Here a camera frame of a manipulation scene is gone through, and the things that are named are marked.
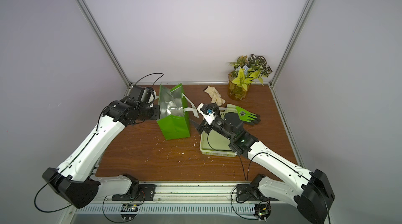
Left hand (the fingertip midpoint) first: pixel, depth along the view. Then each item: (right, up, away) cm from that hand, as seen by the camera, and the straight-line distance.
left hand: (162, 111), depth 75 cm
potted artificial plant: (+46, +23, +17) cm, 54 cm away
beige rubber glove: (+29, +7, +36) cm, 46 cm away
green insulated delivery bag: (+4, -4, +2) cm, 6 cm away
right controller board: (+48, -45, -5) cm, 66 cm away
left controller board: (-15, -45, -3) cm, 48 cm away
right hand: (+18, +2, -7) cm, 20 cm away
